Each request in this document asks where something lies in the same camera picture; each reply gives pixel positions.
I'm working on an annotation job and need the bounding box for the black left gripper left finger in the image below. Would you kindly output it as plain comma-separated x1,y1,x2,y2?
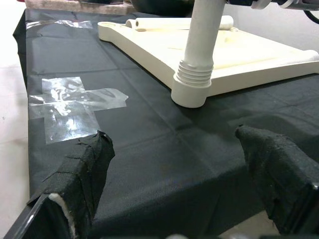
4,129,116,239

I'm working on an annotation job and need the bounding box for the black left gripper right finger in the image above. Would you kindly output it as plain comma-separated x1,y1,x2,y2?
235,125,319,235

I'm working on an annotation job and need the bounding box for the crossed clear tape patch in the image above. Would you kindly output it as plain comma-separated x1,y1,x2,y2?
28,76,130,145

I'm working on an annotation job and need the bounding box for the black table cloth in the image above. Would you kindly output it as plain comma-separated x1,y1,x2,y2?
12,8,319,239

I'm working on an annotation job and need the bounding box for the large black wok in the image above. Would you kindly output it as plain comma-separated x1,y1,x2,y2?
130,0,199,17

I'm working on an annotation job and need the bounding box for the white plastic table top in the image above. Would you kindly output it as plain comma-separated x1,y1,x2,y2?
97,18,319,110

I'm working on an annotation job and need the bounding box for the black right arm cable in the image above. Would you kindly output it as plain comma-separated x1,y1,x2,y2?
303,8,319,26

